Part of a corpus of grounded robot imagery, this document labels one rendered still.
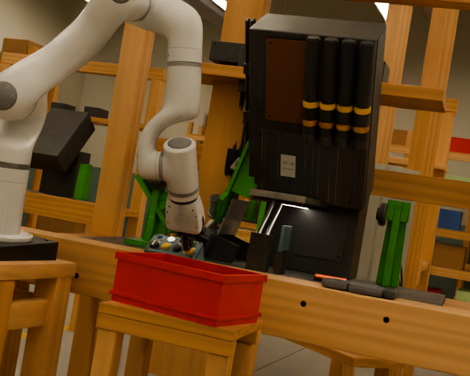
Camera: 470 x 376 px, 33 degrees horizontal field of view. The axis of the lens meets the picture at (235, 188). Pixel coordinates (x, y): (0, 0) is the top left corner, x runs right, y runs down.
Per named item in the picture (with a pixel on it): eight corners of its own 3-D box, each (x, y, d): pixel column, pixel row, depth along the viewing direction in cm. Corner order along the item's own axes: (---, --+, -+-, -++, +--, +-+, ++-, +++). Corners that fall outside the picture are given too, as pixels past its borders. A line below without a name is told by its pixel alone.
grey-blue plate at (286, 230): (278, 274, 224) (286, 226, 224) (271, 273, 224) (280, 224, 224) (286, 273, 233) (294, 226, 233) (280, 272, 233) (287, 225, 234)
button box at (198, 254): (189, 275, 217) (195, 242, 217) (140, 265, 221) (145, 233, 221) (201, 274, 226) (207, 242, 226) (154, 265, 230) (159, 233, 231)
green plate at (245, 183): (242, 215, 237) (271, 151, 236) (219, 203, 239) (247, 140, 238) (252, 215, 248) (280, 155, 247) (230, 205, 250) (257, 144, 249)
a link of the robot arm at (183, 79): (136, 60, 200) (133, 180, 202) (198, 62, 198) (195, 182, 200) (145, 64, 209) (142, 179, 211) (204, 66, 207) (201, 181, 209)
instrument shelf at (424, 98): (442, 101, 247) (445, 89, 247) (177, 71, 273) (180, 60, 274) (445, 113, 271) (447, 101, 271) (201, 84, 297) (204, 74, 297)
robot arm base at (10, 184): (-3, 243, 195) (8, 170, 194) (-58, 228, 204) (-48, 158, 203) (47, 240, 212) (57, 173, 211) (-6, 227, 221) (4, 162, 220)
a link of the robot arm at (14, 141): (-25, 162, 201) (-11, 69, 200) (1, 161, 220) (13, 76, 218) (21, 170, 201) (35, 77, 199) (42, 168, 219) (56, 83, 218)
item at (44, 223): (72, 252, 1088) (77, 220, 1089) (22, 242, 1113) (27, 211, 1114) (111, 251, 1203) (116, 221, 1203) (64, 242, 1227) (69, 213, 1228)
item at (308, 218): (348, 280, 243) (365, 171, 244) (254, 262, 252) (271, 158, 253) (356, 277, 261) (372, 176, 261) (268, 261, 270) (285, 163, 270)
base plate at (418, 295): (439, 312, 210) (440, 305, 210) (75, 242, 243) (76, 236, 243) (445, 301, 250) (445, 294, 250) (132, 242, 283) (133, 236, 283)
